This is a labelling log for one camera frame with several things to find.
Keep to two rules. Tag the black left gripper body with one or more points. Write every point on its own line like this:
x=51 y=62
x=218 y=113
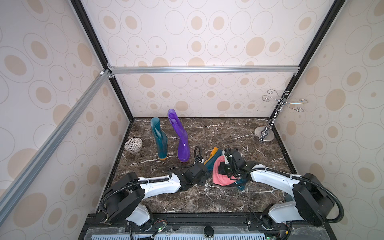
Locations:
x=202 y=181

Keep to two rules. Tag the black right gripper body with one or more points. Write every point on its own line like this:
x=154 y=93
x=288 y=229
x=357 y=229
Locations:
x=229 y=163

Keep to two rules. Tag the pink microfiber cloth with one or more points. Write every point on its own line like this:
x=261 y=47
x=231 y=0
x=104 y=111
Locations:
x=218 y=179

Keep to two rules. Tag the teal rubber boot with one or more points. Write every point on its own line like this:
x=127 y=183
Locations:
x=160 y=138
x=209 y=163

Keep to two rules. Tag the purple rubber boot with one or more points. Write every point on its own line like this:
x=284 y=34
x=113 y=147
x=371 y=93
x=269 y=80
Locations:
x=183 y=148

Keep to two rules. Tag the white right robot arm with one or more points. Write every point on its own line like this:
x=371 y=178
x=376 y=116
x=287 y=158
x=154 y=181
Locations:
x=311 y=202

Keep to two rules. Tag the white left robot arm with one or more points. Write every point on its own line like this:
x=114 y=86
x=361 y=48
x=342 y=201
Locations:
x=123 y=200

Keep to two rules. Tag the chrome mug tree stand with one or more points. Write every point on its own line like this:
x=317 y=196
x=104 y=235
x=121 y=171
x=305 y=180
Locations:
x=265 y=134

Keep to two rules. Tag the patterned black white bowl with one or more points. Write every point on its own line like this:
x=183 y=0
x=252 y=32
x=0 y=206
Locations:
x=133 y=145

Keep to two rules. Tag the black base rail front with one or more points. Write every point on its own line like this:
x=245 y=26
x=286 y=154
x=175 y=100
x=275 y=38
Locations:
x=203 y=226

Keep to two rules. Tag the horizontal aluminium rail back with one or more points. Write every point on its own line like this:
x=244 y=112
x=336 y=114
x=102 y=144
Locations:
x=204 y=69

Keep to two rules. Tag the diagonal aluminium rail left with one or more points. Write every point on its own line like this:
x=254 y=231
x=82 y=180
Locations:
x=23 y=181

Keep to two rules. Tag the black corner frame post right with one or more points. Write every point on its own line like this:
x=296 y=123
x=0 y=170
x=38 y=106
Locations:
x=313 y=47

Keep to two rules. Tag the black corner frame post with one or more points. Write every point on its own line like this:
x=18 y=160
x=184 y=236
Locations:
x=313 y=47
x=94 y=40

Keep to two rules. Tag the black corner frame post left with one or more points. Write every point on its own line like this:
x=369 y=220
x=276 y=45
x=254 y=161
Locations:
x=94 y=40

